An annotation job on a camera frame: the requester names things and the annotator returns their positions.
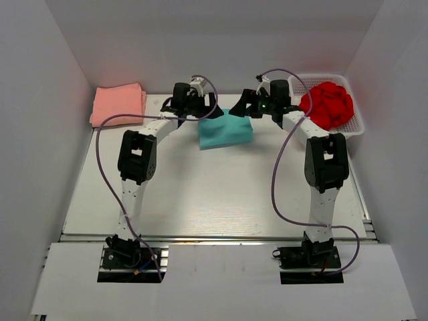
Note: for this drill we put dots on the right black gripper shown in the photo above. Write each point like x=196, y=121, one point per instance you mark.
x=251, y=104

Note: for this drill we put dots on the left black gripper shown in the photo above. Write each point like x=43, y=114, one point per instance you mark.
x=203, y=104

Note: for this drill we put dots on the teal t shirt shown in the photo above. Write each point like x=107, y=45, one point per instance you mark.
x=226, y=130

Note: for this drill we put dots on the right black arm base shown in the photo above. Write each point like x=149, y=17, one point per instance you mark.
x=297, y=269

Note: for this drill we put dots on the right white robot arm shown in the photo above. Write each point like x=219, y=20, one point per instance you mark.
x=325, y=164

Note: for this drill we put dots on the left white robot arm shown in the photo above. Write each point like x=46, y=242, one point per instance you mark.
x=138, y=152

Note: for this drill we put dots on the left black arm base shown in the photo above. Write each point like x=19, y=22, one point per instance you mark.
x=117, y=269

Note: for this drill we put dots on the crumpled red t shirt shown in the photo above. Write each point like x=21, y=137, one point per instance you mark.
x=332, y=106

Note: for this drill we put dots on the folded pink t shirt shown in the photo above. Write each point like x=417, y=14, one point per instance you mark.
x=126, y=99

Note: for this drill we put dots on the white plastic basket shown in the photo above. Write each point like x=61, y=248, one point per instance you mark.
x=300, y=92

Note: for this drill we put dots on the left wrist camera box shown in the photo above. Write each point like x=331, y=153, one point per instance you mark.
x=181, y=90

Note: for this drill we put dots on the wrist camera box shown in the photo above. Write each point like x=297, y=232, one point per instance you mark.
x=279, y=88
x=181, y=90

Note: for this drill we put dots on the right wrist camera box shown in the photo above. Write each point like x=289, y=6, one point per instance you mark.
x=279, y=88

